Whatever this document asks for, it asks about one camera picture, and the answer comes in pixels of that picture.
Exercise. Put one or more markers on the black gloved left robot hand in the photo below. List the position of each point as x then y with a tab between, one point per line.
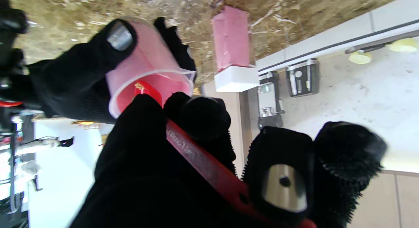
144	175

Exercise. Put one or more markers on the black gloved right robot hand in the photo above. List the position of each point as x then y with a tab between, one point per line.
72	80

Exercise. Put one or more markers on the pink container with white lid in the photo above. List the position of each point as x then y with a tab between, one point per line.
232	41

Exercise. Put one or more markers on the red measuring spoon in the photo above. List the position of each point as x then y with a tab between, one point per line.
209	166

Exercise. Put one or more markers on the pink measuring cup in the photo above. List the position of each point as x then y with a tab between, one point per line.
150	67

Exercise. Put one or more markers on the black toaster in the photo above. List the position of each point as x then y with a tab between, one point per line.
302	77

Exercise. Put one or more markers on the white counter cabinet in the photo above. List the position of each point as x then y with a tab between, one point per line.
327	38

